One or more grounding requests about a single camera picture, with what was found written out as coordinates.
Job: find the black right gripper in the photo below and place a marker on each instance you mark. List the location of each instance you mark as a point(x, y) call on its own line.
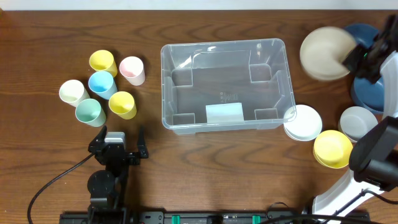
point(363, 61)

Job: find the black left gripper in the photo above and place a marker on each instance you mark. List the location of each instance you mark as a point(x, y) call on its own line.
point(116, 154)

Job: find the dark blue bowl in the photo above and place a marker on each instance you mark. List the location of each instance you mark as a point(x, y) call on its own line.
point(368, 95)
point(363, 34)

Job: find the beige large bowl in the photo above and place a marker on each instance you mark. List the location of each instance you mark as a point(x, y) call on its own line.
point(323, 51)

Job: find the light grey small bowl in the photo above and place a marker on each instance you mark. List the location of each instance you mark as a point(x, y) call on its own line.
point(355, 122)

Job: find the white small bowl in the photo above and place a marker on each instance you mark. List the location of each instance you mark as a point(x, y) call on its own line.
point(302, 123)

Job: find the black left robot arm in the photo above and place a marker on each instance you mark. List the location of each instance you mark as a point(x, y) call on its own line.
point(107, 187)

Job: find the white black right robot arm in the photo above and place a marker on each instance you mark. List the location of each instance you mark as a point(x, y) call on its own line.
point(373, 161)

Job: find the clear plastic storage container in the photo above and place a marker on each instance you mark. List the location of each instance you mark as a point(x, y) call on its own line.
point(254, 73)

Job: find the white label on container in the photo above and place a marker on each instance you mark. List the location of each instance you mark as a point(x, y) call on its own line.
point(225, 113)

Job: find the yellow cup near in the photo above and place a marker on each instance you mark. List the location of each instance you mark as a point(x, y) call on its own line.
point(123, 104)

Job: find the yellow cup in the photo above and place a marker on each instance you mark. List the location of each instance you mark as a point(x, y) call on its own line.
point(123, 104)
point(103, 60)

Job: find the mint green cup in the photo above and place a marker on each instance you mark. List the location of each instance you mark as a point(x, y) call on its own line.
point(90, 112)

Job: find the light blue cup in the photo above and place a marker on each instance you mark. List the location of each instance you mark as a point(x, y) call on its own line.
point(102, 83)

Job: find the cream white cup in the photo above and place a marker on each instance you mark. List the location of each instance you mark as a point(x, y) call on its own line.
point(73, 92)

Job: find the pink cup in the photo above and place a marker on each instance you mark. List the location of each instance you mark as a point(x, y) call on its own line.
point(132, 69)

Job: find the yellow cup far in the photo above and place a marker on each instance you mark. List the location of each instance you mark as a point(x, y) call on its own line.
point(103, 60)

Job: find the yellow small bowl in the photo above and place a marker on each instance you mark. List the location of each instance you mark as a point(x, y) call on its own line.
point(332, 149)

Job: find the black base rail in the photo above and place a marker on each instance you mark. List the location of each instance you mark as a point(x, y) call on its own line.
point(170, 218)

